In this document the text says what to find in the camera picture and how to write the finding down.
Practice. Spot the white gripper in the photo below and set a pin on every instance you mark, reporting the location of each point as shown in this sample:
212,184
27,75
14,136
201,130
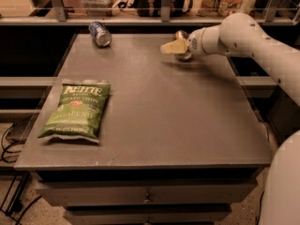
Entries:
194,43

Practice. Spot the orange soda can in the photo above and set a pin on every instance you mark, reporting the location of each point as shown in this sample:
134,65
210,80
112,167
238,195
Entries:
184,54

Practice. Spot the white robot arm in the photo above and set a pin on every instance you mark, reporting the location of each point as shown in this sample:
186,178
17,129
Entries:
240,35

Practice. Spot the black bag on shelf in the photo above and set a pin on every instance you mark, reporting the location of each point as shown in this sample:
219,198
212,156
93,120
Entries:
152,8

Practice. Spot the blue soda can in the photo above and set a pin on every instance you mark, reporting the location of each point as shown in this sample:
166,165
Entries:
100,34

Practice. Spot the green jalapeno chip bag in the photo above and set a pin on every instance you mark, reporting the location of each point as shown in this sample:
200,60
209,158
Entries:
79,111

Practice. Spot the metal drawer knob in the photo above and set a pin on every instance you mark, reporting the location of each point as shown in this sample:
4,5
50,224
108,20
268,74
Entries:
147,198

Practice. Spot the grey cabinet top drawer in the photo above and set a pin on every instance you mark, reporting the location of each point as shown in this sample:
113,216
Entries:
144,192

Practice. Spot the grey cabinet drawer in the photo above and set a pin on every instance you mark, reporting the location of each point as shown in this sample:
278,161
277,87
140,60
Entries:
144,192
147,214

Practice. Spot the grey cabinet lower drawer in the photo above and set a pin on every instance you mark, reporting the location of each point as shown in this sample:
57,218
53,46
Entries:
147,214

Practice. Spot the grey metal shelf rail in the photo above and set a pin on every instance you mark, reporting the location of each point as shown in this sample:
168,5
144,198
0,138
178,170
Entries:
71,12

